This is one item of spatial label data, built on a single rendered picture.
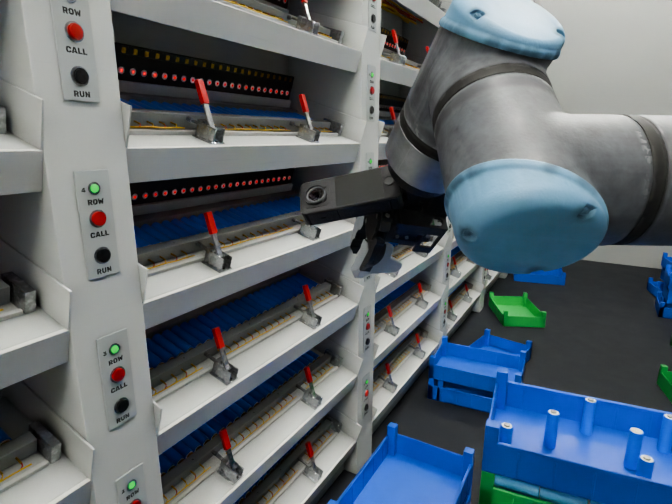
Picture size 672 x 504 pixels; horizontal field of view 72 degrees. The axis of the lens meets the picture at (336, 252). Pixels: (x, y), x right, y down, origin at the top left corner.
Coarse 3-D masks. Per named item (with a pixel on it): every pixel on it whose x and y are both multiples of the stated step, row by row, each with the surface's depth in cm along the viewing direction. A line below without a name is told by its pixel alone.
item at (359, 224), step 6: (360, 216) 60; (360, 222) 60; (354, 228) 63; (360, 228) 60; (354, 234) 62; (360, 234) 62; (354, 240) 63; (360, 240) 63; (354, 246) 64; (360, 246) 64; (354, 252) 65
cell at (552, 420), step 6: (552, 414) 74; (558, 414) 74; (546, 420) 75; (552, 420) 74; (558, 420) 74; (546, 426) 75; (552, 426) 74; (546, 432) 75; (552, 432) 75; (546, 438) 75; (552, 438) 75; (546, 444) 76; (552, 444) 75
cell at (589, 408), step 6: (588, 402) 78; (594, 402) 77; (588, 408) 78; (594, 408) 78; (582, 414) 79; (588, 414) 78; (594, 414) 78; (582, 420) 79; (588, 420) 78; (582, 426) 79; (588, 426) 78; (582, 432) 79; (588, 432) 79
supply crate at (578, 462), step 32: (512, 384) 86; (512, 416) 84; (544, 416) 84; (576, 416) 83; (608, 416) 80; (640, 416) 78; (512, 448) 68; (544, 448) 76; (576, 448) 76; (608, 448) 76; (544, 480) 67; (576, 480) 65; (608, 480) 64; (640, 480) 62
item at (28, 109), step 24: (0, 96) 48; (24, 96) 46; (0, 120) 47; (24, 120) 46; (0, 144) 45; (24, 144) 46; (0, 168) 44; (24, 168) 46; (0, 192) 45; (24, 192) 47
